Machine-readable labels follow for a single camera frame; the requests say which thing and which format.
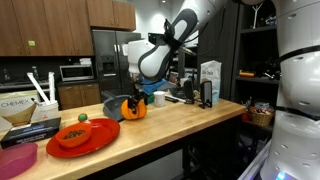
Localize orange bowl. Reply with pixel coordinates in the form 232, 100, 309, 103
54, 121, 93, 150

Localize white labelled cup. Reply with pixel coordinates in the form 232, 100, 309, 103
153, 90, 167, 109

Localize orange item on shelf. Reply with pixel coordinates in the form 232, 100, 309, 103
238, 70, 256, 79

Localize white branch stand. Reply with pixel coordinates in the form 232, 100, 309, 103
250, 2, 265, 30

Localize stainless steel refrigerator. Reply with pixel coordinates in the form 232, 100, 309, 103
91, 29, 145, 103

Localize silver microwave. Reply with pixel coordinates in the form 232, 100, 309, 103
58, 64, 95, 83

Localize red plate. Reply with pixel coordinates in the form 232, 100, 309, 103
45, 117, 122, 159

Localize black electronics box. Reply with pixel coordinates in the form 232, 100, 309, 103
180, 77, 196, 105

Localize wicker basket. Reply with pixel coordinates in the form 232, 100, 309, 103
248, 106, 275, 128

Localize wooden lower cabinet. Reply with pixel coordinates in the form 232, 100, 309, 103
56, 82, 102, 111

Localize orange plush basketball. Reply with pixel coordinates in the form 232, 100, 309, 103
120, 98, 149, 121

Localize small green ball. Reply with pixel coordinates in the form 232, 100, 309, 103
77, 112, 89, 124

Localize white and blue paper bag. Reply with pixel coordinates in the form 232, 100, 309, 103
199, 59, 223, 104

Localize pink bowl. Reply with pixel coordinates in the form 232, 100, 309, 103
0, 142, 39, 180

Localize white utensil container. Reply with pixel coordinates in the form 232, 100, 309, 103
25, 71, 60, 123

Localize white Chemex box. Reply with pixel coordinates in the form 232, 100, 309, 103
0, 89, 43, 133

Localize black shelf unit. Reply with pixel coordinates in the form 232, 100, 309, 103
229, 0, 284, 158

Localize flat black box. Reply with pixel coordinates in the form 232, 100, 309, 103
0, 116, 62, 150

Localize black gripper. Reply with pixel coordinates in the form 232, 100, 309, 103
127, 89, 150, 116

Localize wooden upper cabinets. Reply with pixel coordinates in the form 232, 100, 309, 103
0, 0, 137, 57

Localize black device on stand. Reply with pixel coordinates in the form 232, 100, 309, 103
198, 79, 214, 110

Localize grey dust pan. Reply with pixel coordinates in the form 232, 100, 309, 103
101, 91, 133, 122

